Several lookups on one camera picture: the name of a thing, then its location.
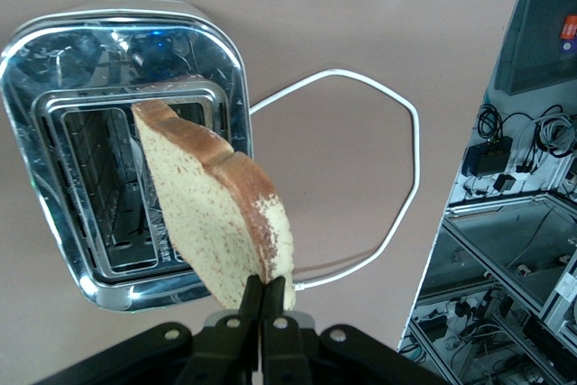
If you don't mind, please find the brown bread slice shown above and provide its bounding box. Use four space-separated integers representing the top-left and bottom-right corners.
131 99 297 312

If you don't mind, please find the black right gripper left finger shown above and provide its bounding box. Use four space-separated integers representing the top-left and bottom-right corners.
178 273 264 385

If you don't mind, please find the dark grey monitor panel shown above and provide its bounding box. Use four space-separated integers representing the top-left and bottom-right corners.
492 0 577 96

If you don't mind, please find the coiled white cable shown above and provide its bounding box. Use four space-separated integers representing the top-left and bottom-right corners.
533 113 577 161

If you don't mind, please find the cream and chrome toaster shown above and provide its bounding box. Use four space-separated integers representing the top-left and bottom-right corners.
0 0 255 313

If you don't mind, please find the aluminium frame shelf rack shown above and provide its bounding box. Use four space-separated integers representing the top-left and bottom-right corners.
398 177 577 385

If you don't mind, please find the black network switch box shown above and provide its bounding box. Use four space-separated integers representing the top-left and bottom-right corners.
463 135 516 179

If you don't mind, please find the white toaster power cable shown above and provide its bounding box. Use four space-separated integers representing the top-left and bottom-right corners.
248 69 422 293

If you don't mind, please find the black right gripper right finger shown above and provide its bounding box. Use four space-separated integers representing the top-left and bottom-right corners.
261 275 313 385

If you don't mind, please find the small black power adapter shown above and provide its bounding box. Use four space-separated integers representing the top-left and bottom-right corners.
492 172 517 195

